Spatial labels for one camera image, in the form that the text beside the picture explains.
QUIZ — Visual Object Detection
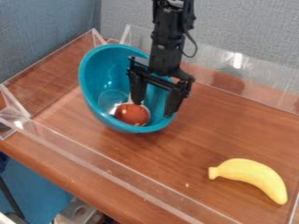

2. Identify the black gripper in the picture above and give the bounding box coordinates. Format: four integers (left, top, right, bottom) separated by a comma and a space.
126, 36, 194, 117

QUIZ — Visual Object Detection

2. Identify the brown white toy mushroom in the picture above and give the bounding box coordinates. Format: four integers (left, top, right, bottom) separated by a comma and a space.
114, 103, 150, 126

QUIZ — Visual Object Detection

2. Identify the blue bowl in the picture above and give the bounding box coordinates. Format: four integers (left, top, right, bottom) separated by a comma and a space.
78, 44, 174, 134

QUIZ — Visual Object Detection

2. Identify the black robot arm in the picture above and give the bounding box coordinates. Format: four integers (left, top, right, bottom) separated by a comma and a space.
126, 0, 197, 117

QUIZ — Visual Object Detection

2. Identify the clear acrylic barrier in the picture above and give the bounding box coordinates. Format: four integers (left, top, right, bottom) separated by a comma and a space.
0, 31, 299, 224

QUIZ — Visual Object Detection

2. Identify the yellow toy banana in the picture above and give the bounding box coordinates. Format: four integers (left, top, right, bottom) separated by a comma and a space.
208, 158, 286, 205

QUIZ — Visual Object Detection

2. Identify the black cable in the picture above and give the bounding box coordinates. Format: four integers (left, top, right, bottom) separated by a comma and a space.
178, 29, 198, 59

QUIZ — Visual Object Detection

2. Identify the grey metal bracket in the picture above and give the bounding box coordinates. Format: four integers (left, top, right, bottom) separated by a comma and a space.
51, 198, 103, 224

